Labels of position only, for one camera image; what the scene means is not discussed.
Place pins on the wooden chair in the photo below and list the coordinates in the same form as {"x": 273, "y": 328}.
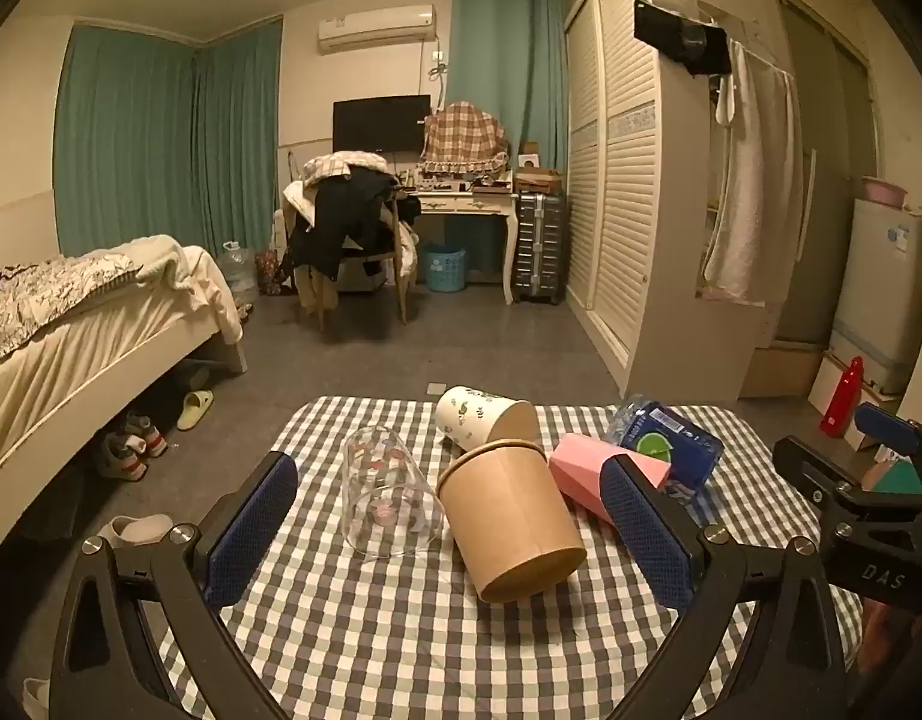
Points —
{"x": 399, "y": 285}

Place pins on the cream duvet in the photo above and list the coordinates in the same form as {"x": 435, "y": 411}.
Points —
{"x": 191, "y": 270}

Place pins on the patterned blanket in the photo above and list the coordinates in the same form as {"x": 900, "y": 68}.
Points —
{"x": 48, "y": 289}

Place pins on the person's right hand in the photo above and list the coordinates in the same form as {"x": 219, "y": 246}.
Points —
{"x": 892, "y": 637}

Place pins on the checkered tablecloth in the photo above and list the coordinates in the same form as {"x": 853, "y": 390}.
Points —
{"x": 371, "y": 630}

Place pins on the white bed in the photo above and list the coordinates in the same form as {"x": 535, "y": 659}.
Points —
{"x": 71, "y": 375}

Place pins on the pink basin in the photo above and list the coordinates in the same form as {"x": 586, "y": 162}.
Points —
{"x": 883, "y": 191}

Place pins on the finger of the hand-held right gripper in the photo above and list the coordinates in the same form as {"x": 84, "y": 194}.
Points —
{"x": 806, "y": 465}
{"x": 885, "y": 426}

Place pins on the clear glass cup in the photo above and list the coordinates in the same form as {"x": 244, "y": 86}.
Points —
{"x": 386, "y": 499}

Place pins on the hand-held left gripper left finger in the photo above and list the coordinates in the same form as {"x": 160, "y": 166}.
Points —
{"x": 255, "y": 532}

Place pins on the wide teal curtain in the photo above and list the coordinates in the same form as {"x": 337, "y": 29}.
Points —
{"x": 131, "y": 142}

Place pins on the black hanging pouch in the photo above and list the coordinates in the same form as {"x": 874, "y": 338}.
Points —
{"x": 682, "y": 34}

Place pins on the grey suitcase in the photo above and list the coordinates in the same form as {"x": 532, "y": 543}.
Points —
{"x": 537, "y": 247}

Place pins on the small white fridge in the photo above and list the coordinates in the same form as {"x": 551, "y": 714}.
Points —
{"x": 885, "y": 292}

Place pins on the white air conditioner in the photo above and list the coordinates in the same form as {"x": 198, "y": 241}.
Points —
{"x": 375, "y": 28}

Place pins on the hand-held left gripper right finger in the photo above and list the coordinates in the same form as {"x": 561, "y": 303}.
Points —
{"x": 645, "y": 532}

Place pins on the black television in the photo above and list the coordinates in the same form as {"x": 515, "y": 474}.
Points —
{"x": 380, "y": 124}

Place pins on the white slipper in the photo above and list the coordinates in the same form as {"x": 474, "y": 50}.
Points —
{"x": 35, "y": 697}
{"x": 134, "y": 529}

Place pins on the narrow teal curtain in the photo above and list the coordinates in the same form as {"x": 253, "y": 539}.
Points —
{"x": 506, "y": 45}

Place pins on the blue label plastic bottle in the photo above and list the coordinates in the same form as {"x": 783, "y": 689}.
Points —
{"x": 675, "y": 446}

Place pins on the white louvred wardrobe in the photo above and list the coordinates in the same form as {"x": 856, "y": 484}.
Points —
{"x": 626, "y": 202}

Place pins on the clear water jug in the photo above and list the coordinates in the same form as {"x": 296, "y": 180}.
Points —
{"x": 240, "y": 274}

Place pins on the brown paper cup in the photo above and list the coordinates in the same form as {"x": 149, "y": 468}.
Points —
{"x": 506, "y": 525}

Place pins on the white hanging towel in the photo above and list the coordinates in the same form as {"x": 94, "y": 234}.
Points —
{"x": 753, "y": 187}

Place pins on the blue laundry basket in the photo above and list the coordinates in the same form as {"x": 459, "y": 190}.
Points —
{"x": 442, "y": 268}

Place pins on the yellow slipper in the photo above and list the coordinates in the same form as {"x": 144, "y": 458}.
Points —
{"x": 195, "y": 409}

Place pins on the red bottle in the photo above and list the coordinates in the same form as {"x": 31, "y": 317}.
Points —
{"x": 840, "y": 397}

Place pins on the dark floral bag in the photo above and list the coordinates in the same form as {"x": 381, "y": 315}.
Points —
{"x": 267, "y": 274}

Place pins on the white desk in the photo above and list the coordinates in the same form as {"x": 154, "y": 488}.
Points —
{"x": 468, "y": 204}

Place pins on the brown wooden box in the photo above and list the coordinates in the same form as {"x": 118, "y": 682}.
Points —
{"x": 537, "y": 181}

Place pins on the white floral paper cup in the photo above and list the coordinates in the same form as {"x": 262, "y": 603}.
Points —
{"x": 476, "y": 414}

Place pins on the grey sneakers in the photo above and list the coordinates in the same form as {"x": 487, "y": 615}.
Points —
{"x": 127, "y": 454}

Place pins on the pink cup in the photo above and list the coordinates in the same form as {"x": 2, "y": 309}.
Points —
{"x": 577, "y": 476}

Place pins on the plaid cloth cover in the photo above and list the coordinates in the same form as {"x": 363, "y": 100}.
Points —
{"x": 465, "y": 131}

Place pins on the chair piled with clothes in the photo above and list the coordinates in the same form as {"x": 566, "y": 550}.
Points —
{"x": 341, "y": 217}

